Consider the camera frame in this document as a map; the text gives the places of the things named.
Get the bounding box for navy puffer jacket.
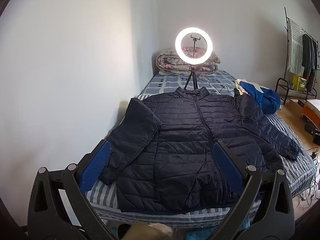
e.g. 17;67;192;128
99;87;303;215

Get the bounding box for blue checked bed sheet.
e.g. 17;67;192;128
140;70;240;98

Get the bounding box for yellow box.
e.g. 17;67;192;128
292;75;307;92

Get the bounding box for dark hanging clothes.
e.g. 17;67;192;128
301;34;318;92

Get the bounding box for black clothes rack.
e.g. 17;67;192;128
275;7;320;105

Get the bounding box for striped towel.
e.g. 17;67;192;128
287;19;303;75

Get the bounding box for olive cloth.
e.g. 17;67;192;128
130;221;173;240

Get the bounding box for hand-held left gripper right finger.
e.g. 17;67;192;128
212;141;295;240

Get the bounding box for white ring light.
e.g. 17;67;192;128
175;27;213;65

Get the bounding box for black cable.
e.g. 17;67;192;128
200;79;237;94

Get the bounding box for folded floral quilt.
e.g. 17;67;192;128
156;47;222;75

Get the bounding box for black tripod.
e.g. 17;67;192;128
184;66;200;90

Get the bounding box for blue and beige jacket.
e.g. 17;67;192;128
235;79;282;115

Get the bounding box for striped bed sheet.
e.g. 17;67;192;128
85;94;317;228

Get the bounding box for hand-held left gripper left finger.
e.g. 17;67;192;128
27;139;118;240

